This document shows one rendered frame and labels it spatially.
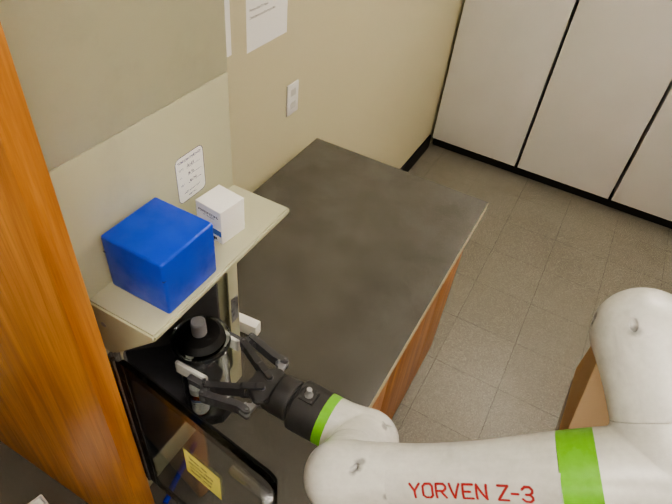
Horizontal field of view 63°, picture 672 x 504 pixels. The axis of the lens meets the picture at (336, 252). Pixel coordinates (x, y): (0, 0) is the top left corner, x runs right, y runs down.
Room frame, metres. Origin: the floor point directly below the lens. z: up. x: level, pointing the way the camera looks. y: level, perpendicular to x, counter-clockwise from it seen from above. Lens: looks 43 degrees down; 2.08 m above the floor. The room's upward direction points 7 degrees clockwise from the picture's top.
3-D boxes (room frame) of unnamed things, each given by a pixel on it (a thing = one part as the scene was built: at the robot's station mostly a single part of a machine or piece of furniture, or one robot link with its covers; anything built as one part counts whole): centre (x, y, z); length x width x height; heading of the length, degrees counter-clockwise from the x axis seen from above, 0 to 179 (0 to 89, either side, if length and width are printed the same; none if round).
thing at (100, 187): (0.66, 0.37, 1.33); 0.32 x 0.25 x 0.77; 156
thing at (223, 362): (0.62, 0.23, 1.15); 0.11 x 0.11 x 0.21
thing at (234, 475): (0.38, 0.17, 1.19); 0.30 x 0.01 x 0.40; 59
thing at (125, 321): (0.58, 0.20, 1.46); 0.32 x 0.11 x 0.10; 156
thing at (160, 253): (0.52, 0.23, 1.56); 0.10 x 0.10 x 0.09; 66
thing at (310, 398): (0.52, 0.01, 1.21); 0.09 x 0.06 x 0.12; 156
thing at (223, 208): (0.63, 0.18, 1.54); 0.05 x 0.05 x 0.06; 60
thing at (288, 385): (0.55, 0.08, 1.21); 0.09 x 0.08 x 0.07; 66
